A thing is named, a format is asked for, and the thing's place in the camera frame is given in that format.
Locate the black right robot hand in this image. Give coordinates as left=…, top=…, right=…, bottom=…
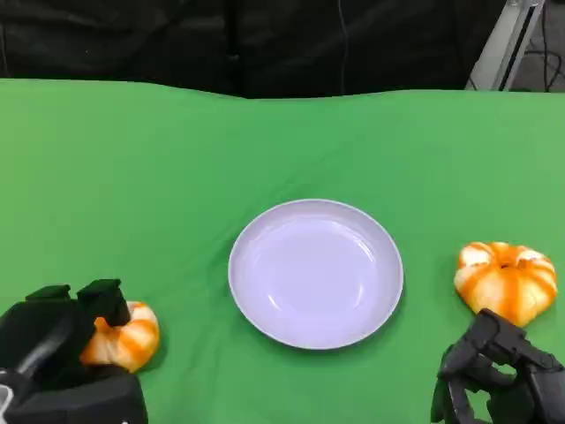
left=430, top=307, right=565, bottom=424

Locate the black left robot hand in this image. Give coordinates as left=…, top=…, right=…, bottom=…
left=0, top=277, right=134, bottom=395

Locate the orange and white bread roll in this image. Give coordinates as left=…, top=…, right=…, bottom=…
left=79, top=300, right=161, bottom=375
left=453, top=240, right=558, bottom=328

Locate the green table cloth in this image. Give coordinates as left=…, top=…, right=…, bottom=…
left=0, top=78, right=565, bottom=424

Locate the lilac plate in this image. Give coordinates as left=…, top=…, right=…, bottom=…
left=228, top=198, right=404, bottom=351

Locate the black backdrop curtain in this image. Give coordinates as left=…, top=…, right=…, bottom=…
left=0, top=0, right=507, bottom=100

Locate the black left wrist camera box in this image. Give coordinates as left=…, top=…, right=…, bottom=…
left=4, top=373, right=149, bottom=424

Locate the black background cable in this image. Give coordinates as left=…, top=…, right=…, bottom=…
left=523, top=6, right=565, bottom=93

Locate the aluminium frame post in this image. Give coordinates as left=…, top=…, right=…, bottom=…
left=465, top=0, right=546, bottom=92

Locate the thin black hanging cable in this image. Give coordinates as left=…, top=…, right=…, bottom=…
left=335, top=0, right=350, bottom=96

